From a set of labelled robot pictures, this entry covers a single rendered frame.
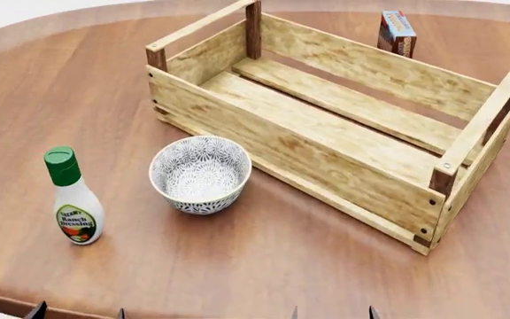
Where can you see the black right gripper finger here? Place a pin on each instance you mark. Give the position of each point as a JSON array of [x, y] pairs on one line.
[[373, 314], [295, 314]]

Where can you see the light wooden slatted crate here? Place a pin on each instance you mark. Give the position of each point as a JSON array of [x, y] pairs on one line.
[[308, 139]]

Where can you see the blue brown pudding box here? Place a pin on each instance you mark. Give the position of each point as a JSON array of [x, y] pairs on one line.
[[397, 35]]

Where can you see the ranch dressing bottle green cap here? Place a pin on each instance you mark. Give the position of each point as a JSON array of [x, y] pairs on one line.
[[78, 206]]

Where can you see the white patterned ceramic bowl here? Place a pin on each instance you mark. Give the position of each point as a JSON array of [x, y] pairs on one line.
[[199, 179]]

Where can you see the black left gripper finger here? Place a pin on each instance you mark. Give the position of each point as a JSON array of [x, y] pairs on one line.
[[38, 313], [121, 315]]

